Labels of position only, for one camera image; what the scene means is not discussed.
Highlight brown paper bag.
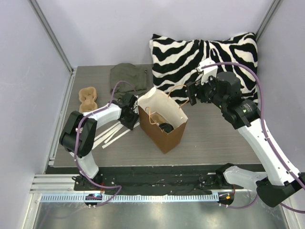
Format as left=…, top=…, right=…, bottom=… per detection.
left=138, top=87, right=188, bottom=154

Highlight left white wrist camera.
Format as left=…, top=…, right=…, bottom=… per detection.
left=133, top=95, right=139, bottom=114

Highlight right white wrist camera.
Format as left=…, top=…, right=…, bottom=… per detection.
left=196, top=58, right=218, bottom=85

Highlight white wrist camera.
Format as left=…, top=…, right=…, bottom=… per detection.
left=196, top=58, right=218, bottom=85
left=133, top=95, right=139, bottom=114

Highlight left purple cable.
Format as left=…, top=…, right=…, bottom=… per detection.
left=73, top=81, right=138, bottom=219

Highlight zebra print pillow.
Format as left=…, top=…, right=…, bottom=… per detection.
left=149, top=32, right=258, bottom=104

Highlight black plastic cup lid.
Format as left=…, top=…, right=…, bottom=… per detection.
left=159, top=123, right=174, bottom=133

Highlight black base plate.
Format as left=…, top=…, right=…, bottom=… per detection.
left=73, top=164, right=245, bottom=197

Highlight white paper straw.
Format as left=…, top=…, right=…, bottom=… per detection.
left=102, top=129, right=131, bottom=149
left=94, top=122, right=120, bottom=141
left=92, top=123, right=123, bottom=149

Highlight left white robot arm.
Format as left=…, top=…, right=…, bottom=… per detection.
left=59, top=93, right=139, bottom=190

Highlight brown cardboard cup carrier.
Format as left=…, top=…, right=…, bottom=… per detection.
left=79, top=87, right=98, bottom=113
left=149, top=112, right=168, bottom=126

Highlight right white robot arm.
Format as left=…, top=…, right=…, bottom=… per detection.
left=186, top=72, right=305, bottom=208

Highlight olive green folded cloth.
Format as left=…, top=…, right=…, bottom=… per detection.
left=110, top=63, right=147, bottom=98

